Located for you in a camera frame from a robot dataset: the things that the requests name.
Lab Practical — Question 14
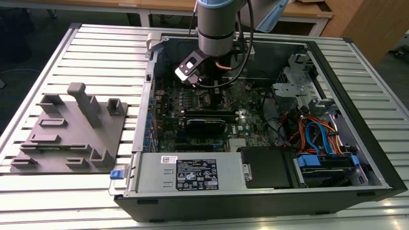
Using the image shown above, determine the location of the CPU socket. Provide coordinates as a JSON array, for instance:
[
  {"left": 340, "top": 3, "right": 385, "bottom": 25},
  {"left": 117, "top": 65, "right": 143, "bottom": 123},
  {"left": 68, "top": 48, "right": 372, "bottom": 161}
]
[{"left": 196, "top": 90, "right": 235, "bottom": 111}]

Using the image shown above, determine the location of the black graphics card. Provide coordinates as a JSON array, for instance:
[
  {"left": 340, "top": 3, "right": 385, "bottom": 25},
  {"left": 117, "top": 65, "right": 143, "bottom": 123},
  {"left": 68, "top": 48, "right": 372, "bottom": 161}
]
[{"left": 185, "top": 117, "right": 228, "bottom": 136}]

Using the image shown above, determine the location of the green motherboard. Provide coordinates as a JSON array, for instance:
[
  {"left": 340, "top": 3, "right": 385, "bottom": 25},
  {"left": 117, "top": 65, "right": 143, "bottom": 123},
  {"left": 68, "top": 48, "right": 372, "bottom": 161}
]
[{"left": 153, "top": 80, "right": 279, "bottom": 153}]

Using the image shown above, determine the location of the metal drive cage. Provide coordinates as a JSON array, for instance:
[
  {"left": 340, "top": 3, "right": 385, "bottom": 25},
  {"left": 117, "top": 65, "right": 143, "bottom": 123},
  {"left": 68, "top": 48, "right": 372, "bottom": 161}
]
[{"left": 271, "top": 54, "right": 341, "bottom": 120}]

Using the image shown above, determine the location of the silver chipset heatsink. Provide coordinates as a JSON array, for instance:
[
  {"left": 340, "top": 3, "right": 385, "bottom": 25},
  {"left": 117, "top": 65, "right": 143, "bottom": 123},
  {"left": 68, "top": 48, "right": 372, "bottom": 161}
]
[{"left": 228, "top": 138, "right": 249, "bottom": 147}]

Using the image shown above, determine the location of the silver power supply unit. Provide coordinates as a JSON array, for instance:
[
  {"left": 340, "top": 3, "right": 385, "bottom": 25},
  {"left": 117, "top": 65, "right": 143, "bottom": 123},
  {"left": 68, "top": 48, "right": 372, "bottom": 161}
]
[{"left": 127, "top": 152, "right": 249, "bottom": 194}]

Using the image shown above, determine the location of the hard disk in blue carrier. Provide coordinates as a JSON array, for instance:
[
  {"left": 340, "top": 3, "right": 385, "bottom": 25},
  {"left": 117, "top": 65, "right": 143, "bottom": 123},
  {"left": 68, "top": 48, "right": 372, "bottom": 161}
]
[{"left": 296, "top": 153, "right": 361, "bottom": 189}]

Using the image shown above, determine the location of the grey parts rack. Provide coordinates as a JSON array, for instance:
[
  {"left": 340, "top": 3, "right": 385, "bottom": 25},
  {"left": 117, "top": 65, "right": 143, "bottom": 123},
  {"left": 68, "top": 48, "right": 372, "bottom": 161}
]
[{"left": 10, "top": 82, "right": 129, "bottom": 173}]

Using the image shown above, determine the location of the black PC case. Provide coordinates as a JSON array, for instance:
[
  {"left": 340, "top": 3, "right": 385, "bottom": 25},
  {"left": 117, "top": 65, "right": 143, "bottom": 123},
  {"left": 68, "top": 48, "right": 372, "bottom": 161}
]
[{"left": 113, "top": 32, "right": 409, "bottom": 223}]

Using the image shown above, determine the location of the wooden cabinet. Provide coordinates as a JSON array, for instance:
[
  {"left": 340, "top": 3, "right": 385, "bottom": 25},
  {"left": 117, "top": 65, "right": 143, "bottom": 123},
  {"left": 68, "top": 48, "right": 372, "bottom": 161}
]
[{"left": 323, "top": 0, "right": 409, "bottom": 67}]

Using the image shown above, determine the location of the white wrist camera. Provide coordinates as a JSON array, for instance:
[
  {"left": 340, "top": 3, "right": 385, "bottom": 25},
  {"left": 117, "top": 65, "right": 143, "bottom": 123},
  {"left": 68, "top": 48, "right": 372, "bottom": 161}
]
[{"left": 175, "top": 49, "right": 205, "bottom": 87}]

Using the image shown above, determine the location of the blue wire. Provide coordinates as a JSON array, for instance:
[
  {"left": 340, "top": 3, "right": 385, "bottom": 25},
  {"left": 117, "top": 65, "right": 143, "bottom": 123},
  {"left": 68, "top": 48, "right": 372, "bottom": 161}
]
[{"left": 305, "top": 122, "right": 335, "bottom": 158}]

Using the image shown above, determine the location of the wooden desk white frame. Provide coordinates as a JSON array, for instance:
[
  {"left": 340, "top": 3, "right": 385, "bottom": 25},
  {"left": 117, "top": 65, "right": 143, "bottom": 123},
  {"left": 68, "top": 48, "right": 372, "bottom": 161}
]
[
  {"left": 0, "top": 0, "right": 151, "bottom": 27},
  {"left": 140, "top": 0, "right": 335, "bottom": 36}
]

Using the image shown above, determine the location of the orange wire bundle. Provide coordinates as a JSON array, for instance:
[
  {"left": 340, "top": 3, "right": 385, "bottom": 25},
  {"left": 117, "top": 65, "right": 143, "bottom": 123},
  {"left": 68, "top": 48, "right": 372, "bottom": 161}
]
[{"left": 289, "top": 115, "right": 351, "bottom": 155}]

